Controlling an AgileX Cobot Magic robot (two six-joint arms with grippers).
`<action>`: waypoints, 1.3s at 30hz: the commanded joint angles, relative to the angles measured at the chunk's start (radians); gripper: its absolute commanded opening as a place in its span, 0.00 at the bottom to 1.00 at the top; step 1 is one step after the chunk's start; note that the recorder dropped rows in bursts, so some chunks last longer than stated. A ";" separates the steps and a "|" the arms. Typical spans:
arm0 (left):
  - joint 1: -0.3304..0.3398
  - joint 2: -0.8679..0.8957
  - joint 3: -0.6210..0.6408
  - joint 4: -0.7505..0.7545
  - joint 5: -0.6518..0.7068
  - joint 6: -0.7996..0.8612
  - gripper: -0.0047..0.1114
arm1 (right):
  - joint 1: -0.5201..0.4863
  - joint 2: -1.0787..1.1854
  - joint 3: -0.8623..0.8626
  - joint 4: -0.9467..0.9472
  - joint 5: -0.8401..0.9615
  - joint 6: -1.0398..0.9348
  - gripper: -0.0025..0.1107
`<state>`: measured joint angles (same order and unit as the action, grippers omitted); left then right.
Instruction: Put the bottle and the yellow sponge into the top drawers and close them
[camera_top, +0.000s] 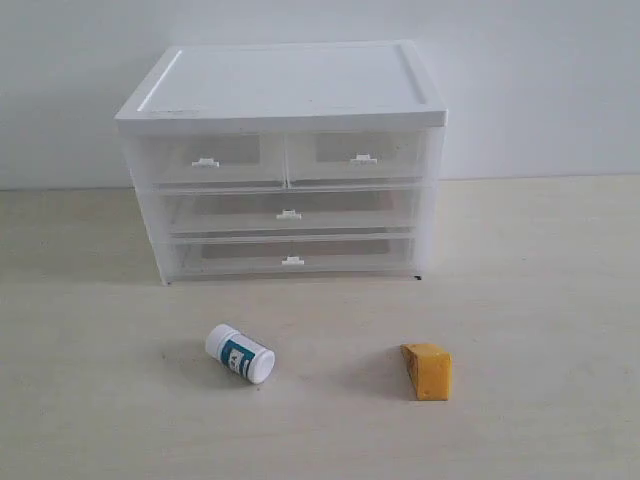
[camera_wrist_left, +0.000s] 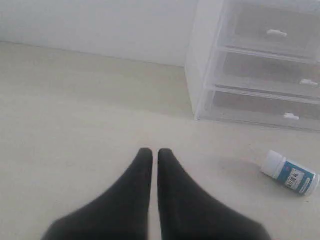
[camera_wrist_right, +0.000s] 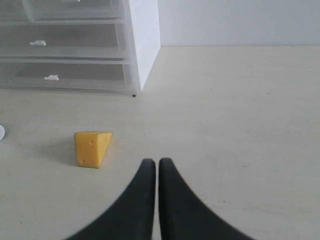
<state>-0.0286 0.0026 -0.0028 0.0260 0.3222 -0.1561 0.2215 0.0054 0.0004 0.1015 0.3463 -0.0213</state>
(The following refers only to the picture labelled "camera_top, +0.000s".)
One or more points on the white pill bottle teal label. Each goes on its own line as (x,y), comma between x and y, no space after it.
(240,354)

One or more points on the yellow cheese wedge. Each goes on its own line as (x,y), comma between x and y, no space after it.
(430,370)

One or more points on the white plastic drawer cabinet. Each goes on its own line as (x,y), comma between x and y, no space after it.
(282,89)

